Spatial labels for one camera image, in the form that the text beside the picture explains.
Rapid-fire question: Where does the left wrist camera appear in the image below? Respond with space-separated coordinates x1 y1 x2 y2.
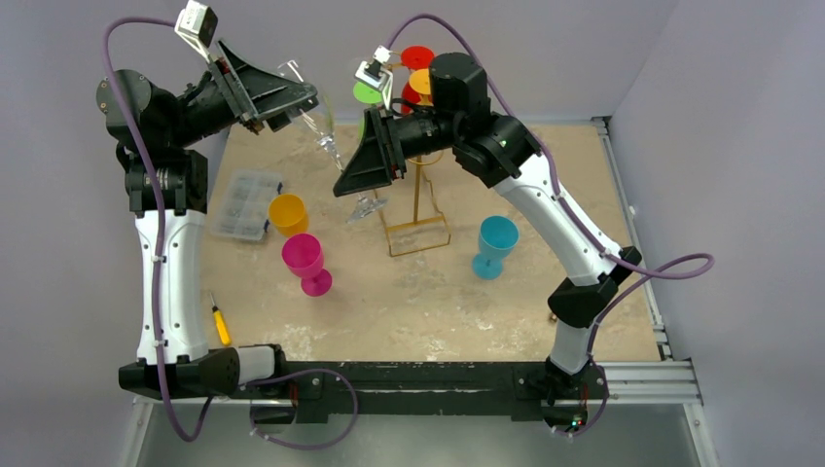
173 0 218 62

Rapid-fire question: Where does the blue wine glass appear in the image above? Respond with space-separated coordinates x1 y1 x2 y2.
471 215 520 280

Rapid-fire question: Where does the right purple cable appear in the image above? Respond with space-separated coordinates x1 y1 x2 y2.
385 14 717 362

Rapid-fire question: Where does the red wine glass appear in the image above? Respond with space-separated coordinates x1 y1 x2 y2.
401 45 435 102

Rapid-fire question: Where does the green wine glass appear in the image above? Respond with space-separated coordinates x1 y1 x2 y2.
352 81 383 108

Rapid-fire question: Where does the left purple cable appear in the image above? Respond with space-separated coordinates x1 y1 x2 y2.
101 17 214 444

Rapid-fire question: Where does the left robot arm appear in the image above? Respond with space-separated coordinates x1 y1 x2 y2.
96 43 318 399

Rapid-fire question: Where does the yellow handled screwdriver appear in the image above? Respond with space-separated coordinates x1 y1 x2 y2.
208 291 233 347

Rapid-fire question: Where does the clear wine glass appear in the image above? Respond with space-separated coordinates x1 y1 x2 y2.
276 59 387 223

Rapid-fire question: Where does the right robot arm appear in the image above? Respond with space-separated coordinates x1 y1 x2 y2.
333 53 641 396

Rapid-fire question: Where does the clear plastic organizer box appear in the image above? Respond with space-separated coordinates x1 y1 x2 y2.
210 169 283 242

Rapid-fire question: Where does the pink wine glass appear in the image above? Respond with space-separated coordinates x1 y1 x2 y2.
281 233 333 297

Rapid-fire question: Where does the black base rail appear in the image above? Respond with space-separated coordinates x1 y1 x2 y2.
234 361 610 431

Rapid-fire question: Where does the purple cable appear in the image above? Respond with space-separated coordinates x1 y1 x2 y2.
101 17 214 444
385 14 717 362

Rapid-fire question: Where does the gold wire glass rack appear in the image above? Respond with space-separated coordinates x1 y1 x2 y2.
370 50 452 259

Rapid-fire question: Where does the orange wine glass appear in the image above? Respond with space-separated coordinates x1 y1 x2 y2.
408 68 432 106
268 194 309 237

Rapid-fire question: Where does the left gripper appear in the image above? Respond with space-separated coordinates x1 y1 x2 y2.
167 38 319 149

